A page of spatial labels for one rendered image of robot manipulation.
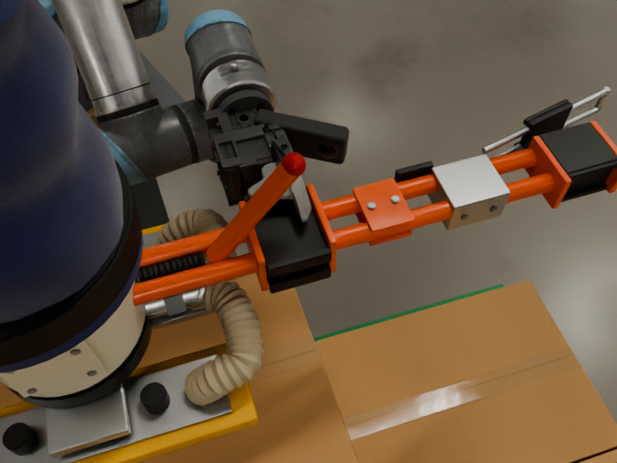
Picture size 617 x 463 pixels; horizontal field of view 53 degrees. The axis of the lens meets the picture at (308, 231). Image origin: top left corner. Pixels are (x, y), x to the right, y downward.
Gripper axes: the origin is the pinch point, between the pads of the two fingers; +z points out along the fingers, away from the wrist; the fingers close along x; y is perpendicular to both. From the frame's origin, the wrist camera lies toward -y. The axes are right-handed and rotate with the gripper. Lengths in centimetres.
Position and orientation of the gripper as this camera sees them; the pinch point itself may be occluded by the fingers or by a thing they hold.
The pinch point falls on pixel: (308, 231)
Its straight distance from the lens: 67.0
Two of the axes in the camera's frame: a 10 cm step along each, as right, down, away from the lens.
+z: 3.0, 7.8, -5.5
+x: 0.0, -5.7, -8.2
